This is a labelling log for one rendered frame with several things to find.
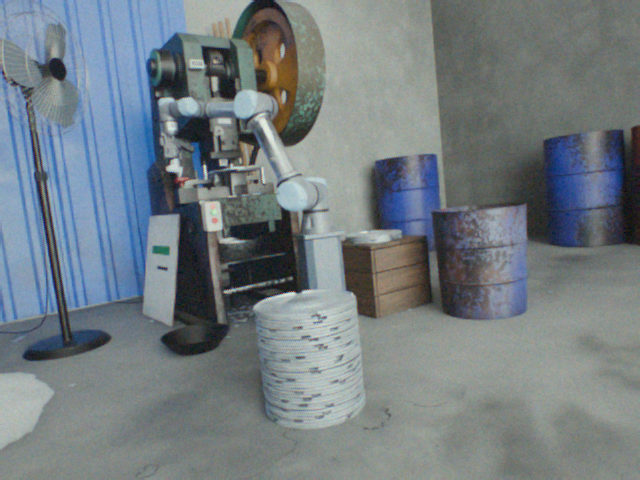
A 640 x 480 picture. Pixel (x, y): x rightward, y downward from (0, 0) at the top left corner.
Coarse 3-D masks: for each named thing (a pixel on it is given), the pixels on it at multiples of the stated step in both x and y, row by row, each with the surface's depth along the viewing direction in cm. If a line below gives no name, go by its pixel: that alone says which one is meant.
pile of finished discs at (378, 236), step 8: (360, 232) 255; (368, 232) 256; (376, 232) 244; (384, 232) 240; (392, 232) 241; (400, 232) 236; (352, 240) 234; (360, 240) 231; (368, 240) 229; (376, 240) 229; (384, 240) 229; (392, 240) 231
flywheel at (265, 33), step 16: (256, 16) 268; (272, 16) 255; (256, 32) 276; (272, 32) 264; (288, 32) 245; (256, 48) 280; (272, 48) 266; (288, 48) 254; (256, 64) 283; (272, 64) 266; (288, 64) 256; (272, 80) 266; (288, 80) 258; (272, 96) 273; (288, 96) 260; (288, 112) 256
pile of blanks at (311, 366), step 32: (256, 320) 127; (288, 320) 119; (320, 320) 119; (352, 320) 126; (288, 352) 121; (320, 352) 120; (352, 352) 127; (288, 384) 122; (320, 384) 121; (352, 384) 126; (288, 416) 124; (320, 416) 123; (352, 416) 126
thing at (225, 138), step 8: (216, 120) 245; (224, 120) 248; (232, 120) 250; (216, 128) 244; (224, 128) 248; (232, 128) 251; (208, 136) 249; (216, 136) 245; (224, 136) 245; (232, 136) 248; (208, 144) 250; (216, 144) 245; (224, 144) 245; (232, 144) 248; (208, 152) 252
